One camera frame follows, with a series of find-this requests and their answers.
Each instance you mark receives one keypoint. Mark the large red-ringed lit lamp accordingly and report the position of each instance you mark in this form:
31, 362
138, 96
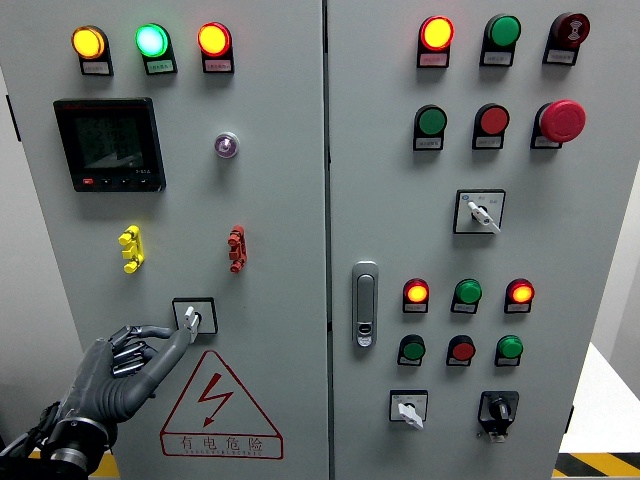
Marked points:
437, 33
214, 39

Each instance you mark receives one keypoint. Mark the small green domed lamp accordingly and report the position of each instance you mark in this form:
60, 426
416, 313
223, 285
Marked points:
510, 346
469, 291

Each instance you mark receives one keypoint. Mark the large yellow lit lamp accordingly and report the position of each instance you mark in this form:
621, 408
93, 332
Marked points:
88, 42

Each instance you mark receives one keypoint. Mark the red warning triangle sign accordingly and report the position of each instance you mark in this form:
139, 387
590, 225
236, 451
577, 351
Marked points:
220, 444

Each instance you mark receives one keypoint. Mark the large green push button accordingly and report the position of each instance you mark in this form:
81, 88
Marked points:
432, 120

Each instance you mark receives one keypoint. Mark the silver door lock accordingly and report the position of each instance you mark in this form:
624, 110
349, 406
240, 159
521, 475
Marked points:
365, 300

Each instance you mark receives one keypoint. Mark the dark red round buzzer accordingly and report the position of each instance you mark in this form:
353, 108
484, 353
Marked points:
571, 28

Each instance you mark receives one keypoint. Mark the black display meter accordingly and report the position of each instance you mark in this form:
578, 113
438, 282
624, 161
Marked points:
110, 145

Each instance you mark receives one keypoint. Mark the large red stop button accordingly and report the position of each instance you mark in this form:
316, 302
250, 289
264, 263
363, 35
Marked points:
563, 120

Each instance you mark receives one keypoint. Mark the large green unlit lamp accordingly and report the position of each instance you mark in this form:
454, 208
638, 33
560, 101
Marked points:
504, 30

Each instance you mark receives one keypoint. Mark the large red push button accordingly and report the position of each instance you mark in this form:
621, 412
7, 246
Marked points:
493, 119

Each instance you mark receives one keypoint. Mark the small red-ringed lit lamp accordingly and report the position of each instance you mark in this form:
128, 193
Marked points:
416, 292
520, 292

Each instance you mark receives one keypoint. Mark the small green push button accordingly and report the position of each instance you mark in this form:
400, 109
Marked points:
413, 349

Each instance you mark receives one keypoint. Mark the small black-framed label plate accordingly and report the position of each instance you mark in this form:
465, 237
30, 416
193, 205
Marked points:
414, 308
457, 362
545, 142
516, 308
409, 362
560, 57
496, 59
433, 60
506, 362
487, 142
462, 308
428, 143
160, 66
218, 65
96, 67

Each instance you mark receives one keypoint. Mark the pale grey cabinet door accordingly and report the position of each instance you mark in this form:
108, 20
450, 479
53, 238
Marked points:
280, 200
550, 225

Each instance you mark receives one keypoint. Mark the large green lit lamp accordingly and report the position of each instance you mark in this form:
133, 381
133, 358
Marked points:
151, 40

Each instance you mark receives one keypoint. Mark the black yellow striped tape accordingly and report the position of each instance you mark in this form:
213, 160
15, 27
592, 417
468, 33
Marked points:
600, 465
107, 467

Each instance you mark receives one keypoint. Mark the black door hinge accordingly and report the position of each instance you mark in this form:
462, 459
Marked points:
13, 117
569, 420

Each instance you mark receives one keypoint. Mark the small red push button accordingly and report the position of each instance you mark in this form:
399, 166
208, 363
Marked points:
462, 349

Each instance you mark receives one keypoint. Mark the white round lamp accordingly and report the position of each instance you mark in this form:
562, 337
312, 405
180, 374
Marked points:
226, 145

